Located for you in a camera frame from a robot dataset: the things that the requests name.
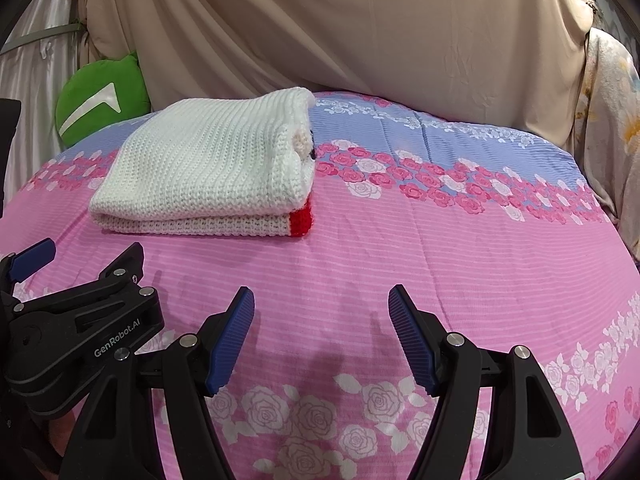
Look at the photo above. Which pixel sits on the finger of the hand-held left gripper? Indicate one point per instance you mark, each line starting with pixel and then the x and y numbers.
pixel 30 260
pixel 125 265

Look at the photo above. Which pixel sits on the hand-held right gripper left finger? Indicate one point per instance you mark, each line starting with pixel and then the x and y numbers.
pixel 230 340

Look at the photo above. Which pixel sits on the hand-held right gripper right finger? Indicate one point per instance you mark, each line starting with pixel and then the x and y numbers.
pixel 412 340

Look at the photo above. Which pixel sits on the white knit sweater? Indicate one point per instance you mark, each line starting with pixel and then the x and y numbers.
pixel 210 160

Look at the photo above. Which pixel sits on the pink floral bedsheet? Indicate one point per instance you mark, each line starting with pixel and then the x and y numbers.
pixel 400 260

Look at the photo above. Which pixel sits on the green round pillow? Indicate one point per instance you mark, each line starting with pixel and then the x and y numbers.
pixel 100 100

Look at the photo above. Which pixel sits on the white satin curtain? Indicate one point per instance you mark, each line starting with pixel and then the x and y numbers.
pixel 35 75

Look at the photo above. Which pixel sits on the grey curtain tieback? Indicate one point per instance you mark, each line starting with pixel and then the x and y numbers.
pixel 45 35

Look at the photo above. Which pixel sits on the cream floral cloth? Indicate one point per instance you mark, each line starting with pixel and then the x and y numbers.
pixel 610 135

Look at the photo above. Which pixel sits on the beige curtain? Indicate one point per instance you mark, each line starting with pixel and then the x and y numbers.
pixel 350 25

